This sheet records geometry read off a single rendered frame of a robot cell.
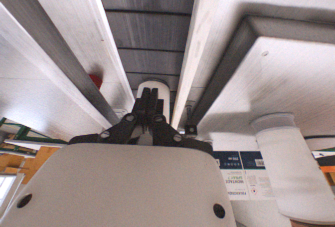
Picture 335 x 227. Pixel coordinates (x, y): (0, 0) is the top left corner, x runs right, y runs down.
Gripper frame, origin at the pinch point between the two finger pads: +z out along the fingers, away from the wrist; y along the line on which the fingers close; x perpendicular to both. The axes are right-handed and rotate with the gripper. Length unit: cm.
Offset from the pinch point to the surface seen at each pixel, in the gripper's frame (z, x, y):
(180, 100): 3.4, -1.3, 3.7
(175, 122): 6.1, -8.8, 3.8
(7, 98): 17, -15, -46
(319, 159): 139, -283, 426
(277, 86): 6.8, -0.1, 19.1
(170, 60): 5.5, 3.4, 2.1
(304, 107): 8.6, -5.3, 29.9
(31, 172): 36, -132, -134
